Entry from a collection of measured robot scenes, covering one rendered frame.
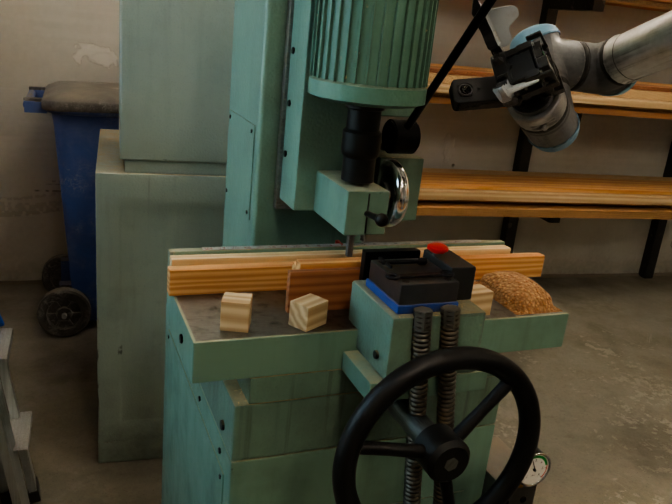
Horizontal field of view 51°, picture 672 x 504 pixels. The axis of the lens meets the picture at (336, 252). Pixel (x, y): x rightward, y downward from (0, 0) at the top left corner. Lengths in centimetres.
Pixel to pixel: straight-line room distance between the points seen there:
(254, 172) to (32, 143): 222
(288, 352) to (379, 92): 38
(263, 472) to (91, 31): 253
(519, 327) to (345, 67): 48
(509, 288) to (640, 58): 45
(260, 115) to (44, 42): 218
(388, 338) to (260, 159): 46
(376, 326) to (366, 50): 37
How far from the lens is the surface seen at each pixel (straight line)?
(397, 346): 91
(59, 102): 270
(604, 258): 448
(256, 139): 123
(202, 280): 106
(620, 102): 352
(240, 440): 101
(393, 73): 100
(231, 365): 95
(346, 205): 105
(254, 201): 125
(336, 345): 99
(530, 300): 115
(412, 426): 94
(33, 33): 332
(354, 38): 99
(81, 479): 222
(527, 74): 109
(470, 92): 115
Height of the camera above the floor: 131
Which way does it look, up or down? 18 degrees down
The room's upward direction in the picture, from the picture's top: 6 degrees clockwise
